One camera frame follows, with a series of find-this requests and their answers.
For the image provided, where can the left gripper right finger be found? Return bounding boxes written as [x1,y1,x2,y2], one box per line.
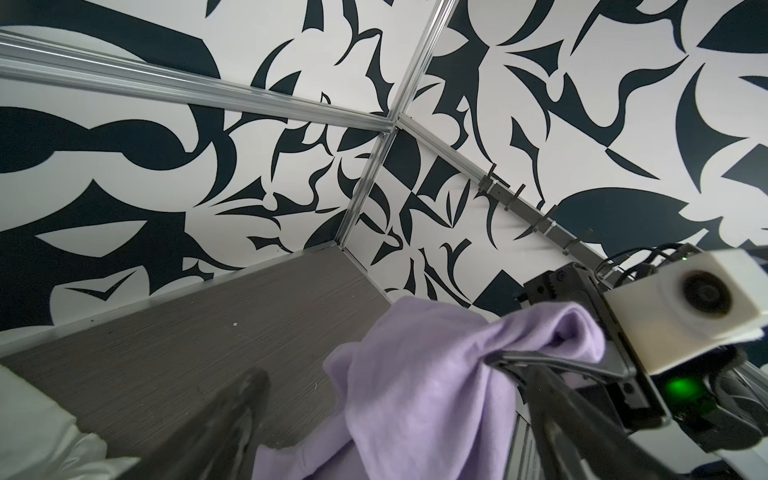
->
[523,365,678,480]

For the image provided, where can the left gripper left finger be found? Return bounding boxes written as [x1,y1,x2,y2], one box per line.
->
[120,368,270,479]

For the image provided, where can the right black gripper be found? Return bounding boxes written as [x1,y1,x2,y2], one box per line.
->
[482,262,673,433]

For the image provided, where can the purple cloth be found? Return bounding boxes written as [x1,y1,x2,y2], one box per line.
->
[253,296,606,479]

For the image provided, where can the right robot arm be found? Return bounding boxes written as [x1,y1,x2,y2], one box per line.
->
[485,263,767,452]

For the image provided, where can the white cloth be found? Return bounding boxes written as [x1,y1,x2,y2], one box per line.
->
[1,366,139,479]

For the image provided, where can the black wall hook rack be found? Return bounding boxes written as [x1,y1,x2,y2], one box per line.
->
[479,164,605,269]

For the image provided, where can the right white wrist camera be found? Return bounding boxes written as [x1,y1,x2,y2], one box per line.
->
[604,249,767,376]

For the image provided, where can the aluminium cage frame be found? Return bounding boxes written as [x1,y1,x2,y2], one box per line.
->
[1,1,569,354]

